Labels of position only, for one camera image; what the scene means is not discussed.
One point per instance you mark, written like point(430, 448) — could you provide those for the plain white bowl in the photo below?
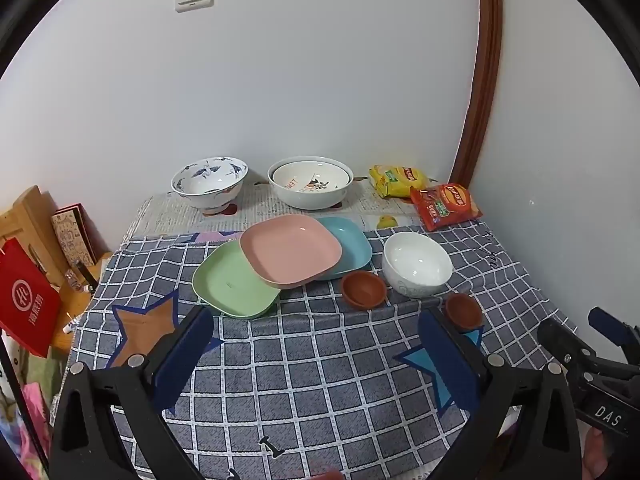
point(417, 260)

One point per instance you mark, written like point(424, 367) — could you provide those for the red patterned box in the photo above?
point(72, 235)

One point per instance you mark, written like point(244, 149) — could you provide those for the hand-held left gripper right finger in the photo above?
point(450, 355)

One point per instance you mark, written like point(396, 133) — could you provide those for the red chip bag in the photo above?
point(445, 207)

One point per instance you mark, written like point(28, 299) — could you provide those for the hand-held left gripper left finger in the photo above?
point(182, 355)

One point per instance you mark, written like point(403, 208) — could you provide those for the brown wooden door frame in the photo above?
point(487, 60)

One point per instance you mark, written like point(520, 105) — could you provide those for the pink patterned bag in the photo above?
point(25, 425)

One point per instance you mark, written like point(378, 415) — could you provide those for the white printed tablecloth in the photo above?
point(260, 210)

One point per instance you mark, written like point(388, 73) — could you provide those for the person's right hand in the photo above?
point(595, 455)

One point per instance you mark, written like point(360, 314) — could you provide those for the pink square plate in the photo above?
point(290, 247)

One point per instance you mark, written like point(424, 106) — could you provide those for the large white bowl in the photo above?
point(310, 199)

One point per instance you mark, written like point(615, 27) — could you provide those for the green square plate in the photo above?
point(225, 282)

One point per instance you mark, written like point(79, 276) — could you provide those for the red paper bag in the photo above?
point(30, 300)

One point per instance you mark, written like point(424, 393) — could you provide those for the cream fruit printed bowl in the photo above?
point(300, 177)

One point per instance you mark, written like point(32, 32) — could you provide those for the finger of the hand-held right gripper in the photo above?
point(560, 342)
point(612, 327)

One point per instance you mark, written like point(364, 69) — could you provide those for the teal plates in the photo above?
point(350, 245)

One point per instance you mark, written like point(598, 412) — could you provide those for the blue crane patterned bowl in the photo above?
point(210, 195)

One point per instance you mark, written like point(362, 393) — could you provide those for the grey checked cloth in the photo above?
point(325, 360)

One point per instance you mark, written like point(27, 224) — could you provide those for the small brown bowl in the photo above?
point(462, 307)
point(363, 287)

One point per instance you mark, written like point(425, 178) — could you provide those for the yellow chip bag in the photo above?
point(395, 177)

